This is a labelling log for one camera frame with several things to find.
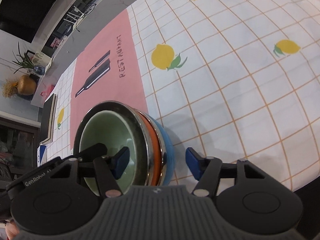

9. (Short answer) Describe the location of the blue steel bowl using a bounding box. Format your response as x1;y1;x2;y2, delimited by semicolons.
144;114;175;186

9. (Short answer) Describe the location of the green ceramic bowl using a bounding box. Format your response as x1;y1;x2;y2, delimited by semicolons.
79;110;149;193

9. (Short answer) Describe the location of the orange steel bowl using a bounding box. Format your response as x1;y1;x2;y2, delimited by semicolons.
137;111;163;186

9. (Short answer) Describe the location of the person left hand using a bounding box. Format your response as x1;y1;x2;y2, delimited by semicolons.
5;220;20;240

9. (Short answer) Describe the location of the blue white small box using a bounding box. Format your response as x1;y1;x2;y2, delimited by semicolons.
37;145;47;167

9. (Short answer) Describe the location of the black notebook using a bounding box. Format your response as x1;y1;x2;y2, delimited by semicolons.
40;94;57;145

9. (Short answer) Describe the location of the pink plastic case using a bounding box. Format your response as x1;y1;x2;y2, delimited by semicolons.
40;85;55;99

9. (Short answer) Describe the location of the checked lemon tablecloth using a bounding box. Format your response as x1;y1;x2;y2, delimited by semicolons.
46;0;319;190

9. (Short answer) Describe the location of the gold vase with dried flowers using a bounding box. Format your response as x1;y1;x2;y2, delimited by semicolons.
1;74;39;101

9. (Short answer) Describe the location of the blue vase with plant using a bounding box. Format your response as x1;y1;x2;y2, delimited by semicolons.
12;43;46;76

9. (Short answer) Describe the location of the white wifi router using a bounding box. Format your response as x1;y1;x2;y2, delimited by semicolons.
62;5;86;26

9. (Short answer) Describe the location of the black television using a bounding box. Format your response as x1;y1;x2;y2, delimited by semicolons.
1;0;76;48

